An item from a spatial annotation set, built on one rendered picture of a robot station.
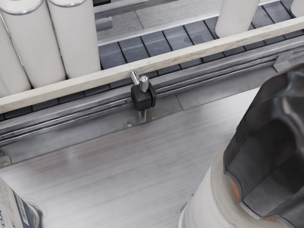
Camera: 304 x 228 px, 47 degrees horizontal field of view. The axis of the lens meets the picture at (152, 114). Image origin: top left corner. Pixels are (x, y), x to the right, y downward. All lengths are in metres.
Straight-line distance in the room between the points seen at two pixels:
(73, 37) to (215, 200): 0.27
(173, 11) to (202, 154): 0.32
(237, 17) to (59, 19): 0.27
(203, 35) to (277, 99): 0.43
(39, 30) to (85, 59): 0.08
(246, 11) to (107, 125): 0.27
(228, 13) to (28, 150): 0.36
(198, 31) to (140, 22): 0.13
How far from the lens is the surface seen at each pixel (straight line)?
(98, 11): 0.51
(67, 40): 0.45
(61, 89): 0.49
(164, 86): 0.55
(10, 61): 0.46
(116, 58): 0.55
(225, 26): 0.57
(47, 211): 0.46
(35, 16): 0.41
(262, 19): 0.65
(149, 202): 0.45
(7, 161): 0.55
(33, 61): 0.47
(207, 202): 0.29
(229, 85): 0.61
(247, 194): 0.22
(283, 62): 0.67
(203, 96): 0.59
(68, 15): 0.41
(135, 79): 0.49
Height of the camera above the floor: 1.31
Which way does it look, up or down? 61 degrees down
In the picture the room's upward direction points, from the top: 7 degrees clockwise
